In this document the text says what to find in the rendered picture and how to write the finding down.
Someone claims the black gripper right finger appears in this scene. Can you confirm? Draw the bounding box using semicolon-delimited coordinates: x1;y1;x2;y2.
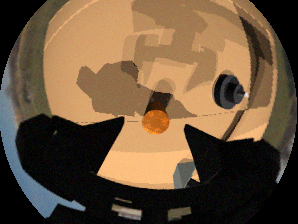
184;124;254;185

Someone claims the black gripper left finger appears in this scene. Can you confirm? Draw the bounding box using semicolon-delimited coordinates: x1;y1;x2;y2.
52;115;125;175

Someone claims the orange knob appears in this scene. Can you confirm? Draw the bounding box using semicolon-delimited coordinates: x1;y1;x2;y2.
141;101;170;135

